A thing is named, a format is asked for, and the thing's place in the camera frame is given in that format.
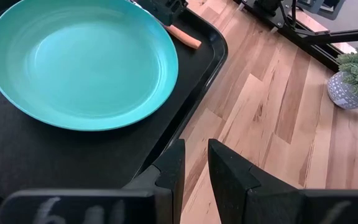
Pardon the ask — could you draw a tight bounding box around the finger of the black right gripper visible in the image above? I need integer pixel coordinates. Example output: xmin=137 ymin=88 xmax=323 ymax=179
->
xmin=165 ymin=0 xmax=189 ymax=20
xmin=137 ymin=0 xmax=175 ymax=27

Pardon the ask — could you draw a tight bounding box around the black plastic tray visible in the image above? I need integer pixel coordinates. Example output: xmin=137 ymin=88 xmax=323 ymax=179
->
xmin=0 ymin=0 xmax=229 ymax=218

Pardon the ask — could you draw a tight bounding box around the teal round plate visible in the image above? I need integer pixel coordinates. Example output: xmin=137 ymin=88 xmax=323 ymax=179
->
xmin=0 ymin=0 xmax=179 ymax=132

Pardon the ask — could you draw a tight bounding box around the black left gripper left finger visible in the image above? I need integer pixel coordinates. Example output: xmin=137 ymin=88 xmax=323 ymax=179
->
xmin=122 ymin=138 xmax=186 ymax=224

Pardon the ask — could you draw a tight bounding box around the orange-handled metal utensil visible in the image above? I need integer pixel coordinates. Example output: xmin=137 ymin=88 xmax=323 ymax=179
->
xmin=129 ymin=0 xmax=203 ymax=50

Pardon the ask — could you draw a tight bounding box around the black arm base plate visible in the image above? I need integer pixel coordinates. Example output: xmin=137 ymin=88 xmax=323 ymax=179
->
xmin=233 ymin=0 xmax=298 ymax=32

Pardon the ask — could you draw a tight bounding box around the black aluminium table frame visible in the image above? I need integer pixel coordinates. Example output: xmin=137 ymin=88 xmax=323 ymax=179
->
xmin=278 ymin=18 xmax=358 ymax=190

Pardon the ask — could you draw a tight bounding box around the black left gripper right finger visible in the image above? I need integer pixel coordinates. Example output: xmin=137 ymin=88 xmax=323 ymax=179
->
xmin=208 ymin=138 xmax=303 ymax=224

